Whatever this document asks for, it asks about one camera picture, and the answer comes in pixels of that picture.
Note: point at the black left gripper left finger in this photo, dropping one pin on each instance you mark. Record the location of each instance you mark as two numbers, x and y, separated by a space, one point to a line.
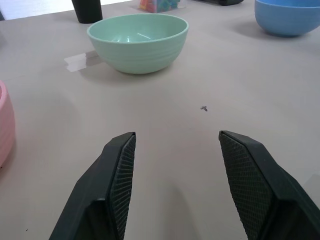
100 190

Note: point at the black flat object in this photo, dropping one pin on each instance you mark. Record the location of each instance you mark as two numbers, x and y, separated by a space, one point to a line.
226 2

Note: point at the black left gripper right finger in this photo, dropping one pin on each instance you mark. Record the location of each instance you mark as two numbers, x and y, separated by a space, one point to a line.
262 185

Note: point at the blue plastic bowl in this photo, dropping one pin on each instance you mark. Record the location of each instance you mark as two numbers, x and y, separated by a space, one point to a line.
287 17

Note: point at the clear box of colourful items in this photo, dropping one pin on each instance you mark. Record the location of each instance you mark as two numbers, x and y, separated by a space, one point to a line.
160 5

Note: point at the black cylindrical cup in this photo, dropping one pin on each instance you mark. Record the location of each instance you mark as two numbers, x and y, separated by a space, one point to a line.
87 11

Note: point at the green plastic bowl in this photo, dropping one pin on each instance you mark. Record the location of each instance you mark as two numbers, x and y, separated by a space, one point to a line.
140 47

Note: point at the pink plastic bowl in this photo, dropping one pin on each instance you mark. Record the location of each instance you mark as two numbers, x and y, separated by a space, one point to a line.
5 125

